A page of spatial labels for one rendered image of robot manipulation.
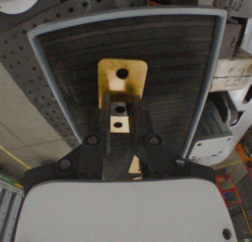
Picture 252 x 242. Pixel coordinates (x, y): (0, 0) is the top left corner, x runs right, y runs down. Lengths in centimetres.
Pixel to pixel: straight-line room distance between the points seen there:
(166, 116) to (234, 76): 17
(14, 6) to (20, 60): 26
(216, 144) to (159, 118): 23
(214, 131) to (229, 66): 15
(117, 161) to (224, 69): 22
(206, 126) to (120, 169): 21
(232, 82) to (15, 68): 76
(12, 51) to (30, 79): 15
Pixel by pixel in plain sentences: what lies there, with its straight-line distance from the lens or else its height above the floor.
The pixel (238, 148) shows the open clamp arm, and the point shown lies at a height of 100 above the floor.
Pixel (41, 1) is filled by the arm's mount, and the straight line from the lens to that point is 53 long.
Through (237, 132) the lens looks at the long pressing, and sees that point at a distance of 63.
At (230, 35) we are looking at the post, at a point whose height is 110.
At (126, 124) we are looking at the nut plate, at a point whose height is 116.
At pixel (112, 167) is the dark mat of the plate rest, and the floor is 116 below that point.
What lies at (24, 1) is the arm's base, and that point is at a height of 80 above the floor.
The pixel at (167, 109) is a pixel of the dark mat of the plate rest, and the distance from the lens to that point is 16.
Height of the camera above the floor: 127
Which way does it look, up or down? 45 degrees down
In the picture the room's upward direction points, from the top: 175 degrees clockwise
